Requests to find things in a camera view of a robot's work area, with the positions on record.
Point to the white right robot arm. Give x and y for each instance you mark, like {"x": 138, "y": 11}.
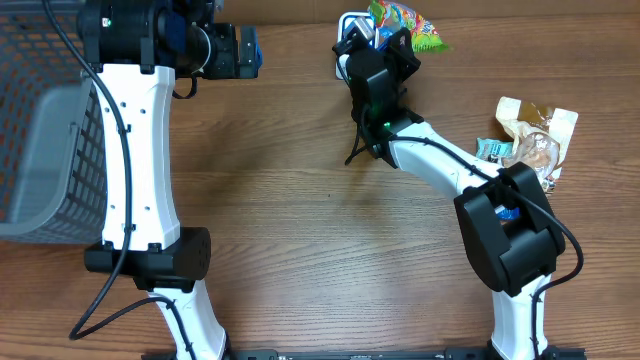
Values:
{"x": 510, "y": 234}

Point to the mint green tissue pack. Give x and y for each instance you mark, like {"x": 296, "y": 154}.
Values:
{"x": 493, "y": 150}

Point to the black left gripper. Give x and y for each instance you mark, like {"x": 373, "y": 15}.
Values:
{"x": 230, "y": 66}

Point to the clear cookie bag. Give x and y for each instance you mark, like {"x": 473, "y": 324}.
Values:
{"x": 541, "y": 137}

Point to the blue snack wrapper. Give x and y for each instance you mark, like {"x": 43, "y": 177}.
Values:
{"x": 506, "y": 214}

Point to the white barcode scanner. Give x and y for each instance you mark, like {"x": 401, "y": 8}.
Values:
{"x": 345, "y": 24}

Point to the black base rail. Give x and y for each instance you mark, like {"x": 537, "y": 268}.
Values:
{"x": 456, "y": 353}

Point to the grey plastic mesh basket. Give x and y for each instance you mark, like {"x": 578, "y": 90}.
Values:
{"x": 53, "y": 171}

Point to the green gummy candy bag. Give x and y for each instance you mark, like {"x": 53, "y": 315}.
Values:
{"x": 390, "y": 17}

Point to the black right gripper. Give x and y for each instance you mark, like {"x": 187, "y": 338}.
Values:
{"x": 405, "y": 56}

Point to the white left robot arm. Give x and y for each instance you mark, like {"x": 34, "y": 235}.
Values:
{"x": 135, "y": 51}

